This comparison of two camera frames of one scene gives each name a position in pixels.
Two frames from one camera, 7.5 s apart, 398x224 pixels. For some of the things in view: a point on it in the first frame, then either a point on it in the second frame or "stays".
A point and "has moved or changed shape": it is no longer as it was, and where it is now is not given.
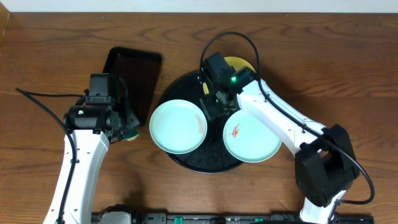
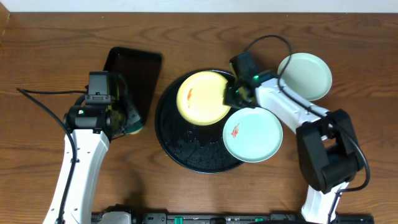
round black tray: x=211 y=155 stays
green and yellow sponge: x=130 y=134 has moved or changed shape
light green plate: x=249 y=138 stays
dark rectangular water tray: x=137 y=73 stays
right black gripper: x=208 y=109 → x=229 y=101
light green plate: x=178 y=126 → x=306 y=74
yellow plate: x=237 y=63 has moved or changed shape
